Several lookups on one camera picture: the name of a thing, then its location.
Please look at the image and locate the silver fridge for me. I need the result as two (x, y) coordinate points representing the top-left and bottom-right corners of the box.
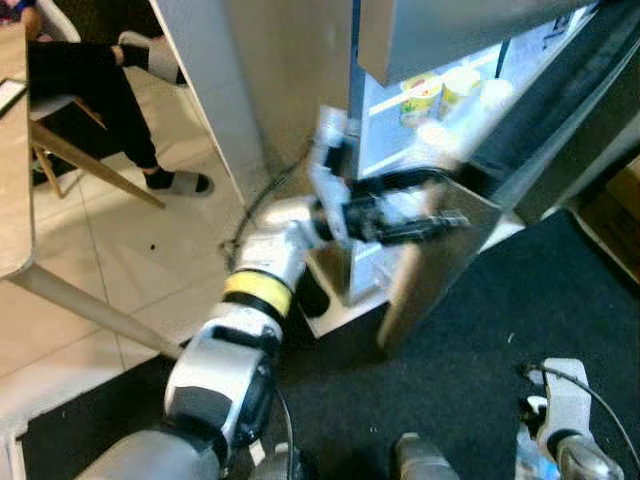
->
(150, 0), (640, 356)

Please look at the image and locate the yellow cup noodle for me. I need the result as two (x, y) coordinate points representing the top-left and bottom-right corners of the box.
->
(400, 72), (444, 128)
(442, 66), (483, 109)

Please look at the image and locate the black floor cable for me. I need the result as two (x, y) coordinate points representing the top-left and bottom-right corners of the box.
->
(228, 150), (316, 266)

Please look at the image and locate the silver fridge door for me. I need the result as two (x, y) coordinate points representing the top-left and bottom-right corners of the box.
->
(375, 0), (640, 353)

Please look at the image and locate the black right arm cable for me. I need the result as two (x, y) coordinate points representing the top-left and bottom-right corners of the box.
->
(520, 362), (640, 466)

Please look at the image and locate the chair with wooden legs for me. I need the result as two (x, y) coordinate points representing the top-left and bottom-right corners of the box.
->
(28, 0), (168, 211)

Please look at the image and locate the robot right leg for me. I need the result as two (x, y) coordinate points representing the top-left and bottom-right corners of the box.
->
(390, 432), (463, 480)

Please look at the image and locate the brown cardboard box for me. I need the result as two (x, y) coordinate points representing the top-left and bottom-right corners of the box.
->
(575, 165), (640, 281)

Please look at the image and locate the silver freezer door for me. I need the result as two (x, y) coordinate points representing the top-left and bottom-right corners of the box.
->
(355, 0), (601, 89)

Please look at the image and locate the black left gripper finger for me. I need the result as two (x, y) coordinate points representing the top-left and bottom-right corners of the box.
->
(398, 210), (471, 244)
(375, 168), (456, 196)

